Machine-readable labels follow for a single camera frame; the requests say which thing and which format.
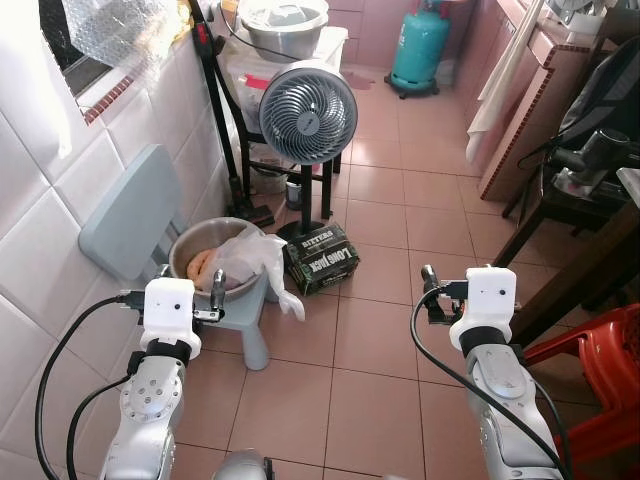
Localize small grey-blue plastic chair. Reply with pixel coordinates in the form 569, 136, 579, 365
78, 143, 293, 372

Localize red plastic stool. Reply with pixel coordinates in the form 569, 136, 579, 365
520, 303, 640, 480

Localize steel bowl with food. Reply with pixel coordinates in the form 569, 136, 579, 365
167, 216, 269, 299

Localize dark green printed cardboard box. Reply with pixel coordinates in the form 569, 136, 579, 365
281, 221, 362, 297

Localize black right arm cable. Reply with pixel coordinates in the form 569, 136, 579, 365
410, 285, 576, 480

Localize black and red stick vacuum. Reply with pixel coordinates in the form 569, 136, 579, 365
186, 0, 277, 227

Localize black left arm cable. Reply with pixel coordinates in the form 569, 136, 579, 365
35, 290, 149, 480
65, 372, 136, 480

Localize white hanging cloth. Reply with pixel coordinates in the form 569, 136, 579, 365
465, 0, 549, 166

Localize large steel basin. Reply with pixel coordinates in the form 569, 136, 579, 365
236, 0, 331, 63

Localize orange bread piece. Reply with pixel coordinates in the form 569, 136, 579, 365
186, 247, 217, 283

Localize black hair dryer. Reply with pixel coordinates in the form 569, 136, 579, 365
548, 128, 633, 196

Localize teal gas cylinder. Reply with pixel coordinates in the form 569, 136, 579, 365
386, 2, 453, 99

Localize pink tiled counter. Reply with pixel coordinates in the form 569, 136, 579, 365
470, 0, 611, 204

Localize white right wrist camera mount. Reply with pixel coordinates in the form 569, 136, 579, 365
449, 266, 519, 351

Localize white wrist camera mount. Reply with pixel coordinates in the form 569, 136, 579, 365
142, 278, 201, 359
449, 266, 519, 351

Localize white round pedestal fan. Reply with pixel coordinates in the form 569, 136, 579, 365
258, 60, 359, 246

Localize black backpack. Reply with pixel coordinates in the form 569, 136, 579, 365
556, 38, 640, 151

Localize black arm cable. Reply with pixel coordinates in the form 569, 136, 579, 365
35, 290, 149, 480
65, 372, 136, 480
410, 285, 576, 480

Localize grey robot left leg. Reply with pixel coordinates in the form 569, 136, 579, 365
213, 450, 277, 480

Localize black metal stand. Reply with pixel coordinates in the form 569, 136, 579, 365
228, 140, 346, 226

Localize clear white plastic bag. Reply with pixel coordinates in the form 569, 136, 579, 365
205, 225, 307, 323

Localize dark wooden table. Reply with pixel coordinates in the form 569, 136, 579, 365
488, 195, 640, 346

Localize clear bubble wrap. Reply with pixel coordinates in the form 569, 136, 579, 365
60, 0, 191, 71

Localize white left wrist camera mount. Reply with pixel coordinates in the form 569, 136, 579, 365
142, 278, 201, 359

